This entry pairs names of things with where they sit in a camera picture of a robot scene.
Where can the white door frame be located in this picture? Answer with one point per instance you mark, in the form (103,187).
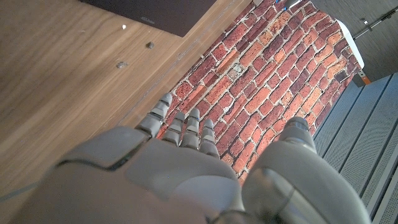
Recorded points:
(353,46)

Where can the grey crumb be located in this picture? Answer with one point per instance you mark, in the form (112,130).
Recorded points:
(150,45)
(121,64)

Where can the dark wood door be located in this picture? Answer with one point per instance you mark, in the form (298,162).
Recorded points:
(342,9)

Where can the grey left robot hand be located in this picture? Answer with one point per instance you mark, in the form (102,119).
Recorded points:
(290,3)

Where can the red brick print backdrop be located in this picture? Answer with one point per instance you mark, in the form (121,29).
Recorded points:
(264,77)

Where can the black laptop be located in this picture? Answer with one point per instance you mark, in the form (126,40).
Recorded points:
(161,12)

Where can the orange tipped bracket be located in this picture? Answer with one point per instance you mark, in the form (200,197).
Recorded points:
(363,79)

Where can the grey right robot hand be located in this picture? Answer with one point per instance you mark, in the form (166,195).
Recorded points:
(155,180)

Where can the metal door closer rod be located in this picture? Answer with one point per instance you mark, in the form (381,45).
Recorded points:
(377,22)

